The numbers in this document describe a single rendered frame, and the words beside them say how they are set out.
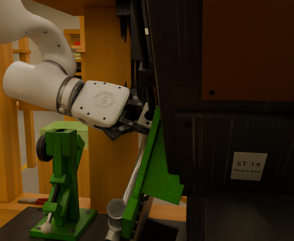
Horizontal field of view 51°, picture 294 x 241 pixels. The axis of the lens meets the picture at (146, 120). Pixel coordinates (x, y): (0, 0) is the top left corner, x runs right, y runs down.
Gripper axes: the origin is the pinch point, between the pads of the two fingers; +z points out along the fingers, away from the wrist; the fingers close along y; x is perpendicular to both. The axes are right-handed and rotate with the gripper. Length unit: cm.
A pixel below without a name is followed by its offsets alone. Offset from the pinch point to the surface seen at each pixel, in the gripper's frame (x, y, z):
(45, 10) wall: 655, 698, -578
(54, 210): 22.6, -19.0, -16.5
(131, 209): -1.9, -18.9, 3.7
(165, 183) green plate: -3.6, -13.3, 7.8
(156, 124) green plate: -11.4, -7.0, 3.5
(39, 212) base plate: 41, -18, -26
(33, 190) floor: 276, 38, -132
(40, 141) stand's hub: 17.2, -5.3, -26.6
